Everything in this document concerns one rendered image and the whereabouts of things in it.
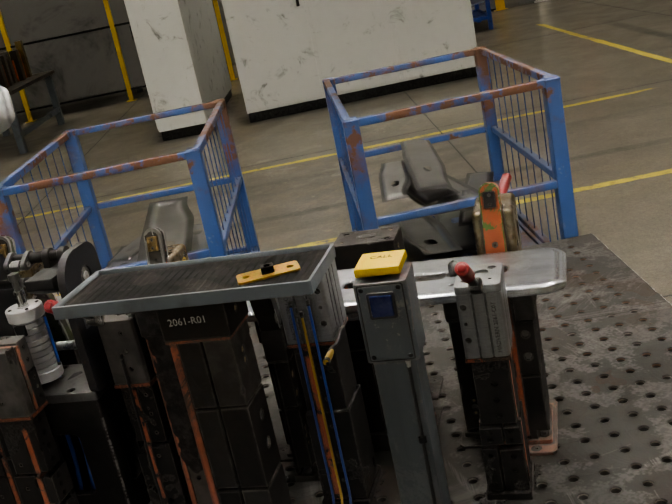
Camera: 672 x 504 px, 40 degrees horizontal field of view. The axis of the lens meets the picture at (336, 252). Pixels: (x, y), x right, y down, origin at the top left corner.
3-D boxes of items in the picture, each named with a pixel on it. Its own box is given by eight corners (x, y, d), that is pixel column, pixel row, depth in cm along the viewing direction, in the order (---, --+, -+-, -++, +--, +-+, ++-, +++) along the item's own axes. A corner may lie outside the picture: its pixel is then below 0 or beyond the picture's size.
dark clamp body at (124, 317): (223, 486, 163) (169, 286, 152) (197, 533, 151) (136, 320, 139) (168, 488, 166) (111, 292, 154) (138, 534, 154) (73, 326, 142)
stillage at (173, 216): (116, 307, 482) (64, 130, 452) (267, 277, 480) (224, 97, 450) (59, 418, 368) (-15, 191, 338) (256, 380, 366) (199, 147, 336)
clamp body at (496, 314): (542, 463, 151) (513, 257, 139) (541, 504, 140) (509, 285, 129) (483, 466, 153) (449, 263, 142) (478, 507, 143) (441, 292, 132)
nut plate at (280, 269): (296, 261, 125) (295, 253, 125) (301, 270, 122) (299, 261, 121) (236, 277, 124) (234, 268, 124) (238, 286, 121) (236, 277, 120)
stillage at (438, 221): (358, 262, 475) (321, 78, 445) (510, 230, 476) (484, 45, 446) (388, 359, 361) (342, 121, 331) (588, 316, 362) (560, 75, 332)
